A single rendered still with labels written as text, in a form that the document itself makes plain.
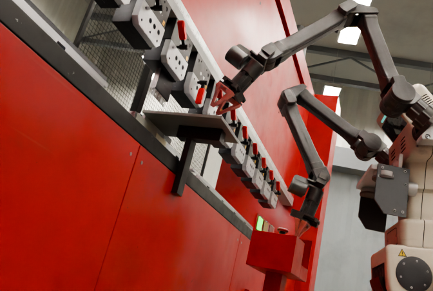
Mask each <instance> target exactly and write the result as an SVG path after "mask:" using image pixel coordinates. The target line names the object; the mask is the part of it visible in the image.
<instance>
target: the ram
mask: <svg viewBox="0 0 433 291"><path fill-rule="evenodd" d="M167 1H168V3H169V5H170V6H171V10H170V13H169V16H168V17H177V18H178V19H179V20H184V21H185V25H186V33H187V34H188V35H189V38H190V39H191V41H192V42H193V47H192V49H191V52H199V54H200V56H201V57H202V59H203V60H204V62H205V64H206V66H207V67H208V68H209V70H210V72H211V76H210V78H209V79H213V80H216V82H218V81H219V80H220V77H219V76H218V74H217V73H216V71H215V69H214V67H213V66H212V64H211V63H210V61H209V59H208V57H207V55H206V54H205V52H204V51H203V49H202V47H201V45H200V44H199V42H198V41H197V38H196V37H195V35H194V34H193V32H192V30H191V28H190V27H189V25H188V23H187V22H186V20H185V19H184V16H183V15H182V13H181V12H180V10H179V8H178V6H177V5H176V3H175V2H174V0H167ZM181 1H182V3H183V5H184V6H185V8H186V10H187V11H188V14H189V16H190V17H191V19H192V21H193V22H194V24H195V26H196V27H197V30H198V31H199V33H200V35H201V36H202V38H203V40H204V42H205V43H206V45H207V47H208V49H209V51H210V52H211V54H212V56H213V58H214V59H215V61H216V63H217V64H218V67H219V68H220V70H221V72H222V73H223V75H225V76H226V77H228V78H230V79H232V78H233V77H234V76H235V75H236V74H237V73H238V72H239V71H240V70H237V69H236V68H235V67H234V66H233V65H231V64H230V63H229V62H227V61H226V60H225V55H226V53H227V51H228V50H229V49H230V48H231V47H232V46H236V45H237V44H241V45H243V46H245V47H246V48H247V49H249V50H253V51H254V52H255V53H257V54H258V53H259V52H260V50H261V48H262V47H263V46H265V45H266V44H269V43H270V42H276V41H278V40H282V39H284V38H286V35H285V31H284V27H283V24H282V21H281V18H280V14H279V11H278V8H277V5H276V1H275V0H181ZM299 84H300V79H299V77H298V74H297V70H296V67H295V64H294V61H293V56H290V57H289V58H288V59H287V60H286V61H284V62H283V63H281V64H279V66H278V67H276V68H275V69H273V70H271V71H267V72H265V73H264V74H263V75H260V76H259V77H258V78H257V79H256V80H255V81H254V82H253V83H252V85H250V87H248V88H247V89H246V91H245V92H244V93H243V94H244V97H245V99H246V101H245V102H244V103H242V102H241V103H242V109H243V110H244V112H245V114H246V115H247V117H248V119H249V121H250V123H251V124H252V126H253V128H254V129H255V131H256V133H257V135H258V137H259V138H260V140H261V142H262V143H263V145H264V147H265V149H266V151H267V152H268V154H269V156H270V157H271V160H272V161H273V163H274V165H275V166H276V168H277V170H278V172H279V173H280V175H281V177H282V179H283V180H284V182H285V184H286V186H287V188H289V186H290V183H291V181H292V179H293V177H294V175H296V174H297V175H298V171H299V166H300V160H301V154H300V152H299V149H298V146H297V145H296V142H295V140H294V137H293V135H292V133H291V130H290V128H289V125H288V123H287V121H286V119H285V117H283V116H282V115H281V113H280V110H279V108H278V106H277V103H278V100H279V98H280V95H281V92H282V91H283V90H285V89H287V88H290V87H293V86H297V85H299ZM236 115H237V116H238V122H241V123H242V125H243V126H247V132H248V134H249V138H248V139H251V140H252V141H253V143H257V145H258V154H261V155H262V157H264V158H266V156H265V154H264V152H263V151H262V149H261V147H260V146H259V144H258V142H257V141H256V139H255V137H254V136H253V134H252V132H251V130H250V129H249V127H248V125H247V124H246V122H245V120H244V118H243V117H242V115H241V114H240V112H239V110H238V109H236ZM266 167H269V169H270V170H273V173H274V178H275V179H276V181H279V182H280V193H281V195H278V197H277V198H278V200H279V201H280V203H281V204H282V205H286V206H291V207H292V206H293V202H292V200H291V198H290V197H289V195H288V193H287V191H286V190H285V188H284V186H283V185H282V183H281V181H280V180H279V178H278V176H277V175H276V173H275V171H274V169H273V168H272V166H271V164H270V163H269V161H268V159H267V158H266Z"/></svg>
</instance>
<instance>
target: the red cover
mask: <svg viewBox="0 0 433 291"><path fill-rule="evenodd" d="M275 1H276V5H277V8H278V11H279V14H280V18H281V21H282V24H283V27H284V31H285V35H286V37H288V36H290V35H292V34H294V33H295V32H297V31H298V30H297V27H296V22H295V20H294V15H293V10H292V8H291V3H290V0H275ZM292 56H293V61H294V64H295V67H296V70H297V74H298V77H299V79H300V84H305V85H306V86H307V88H306V89H307V90H309V92H310V93H311V94H312V95H313V96H314V90H313V86H312V83H311V78H310V76H309V71H308V68H307V64H306V61H305V56H304V54H303V50H301V51H299V52H297V53H295V54H294V55H292Z"/></svg>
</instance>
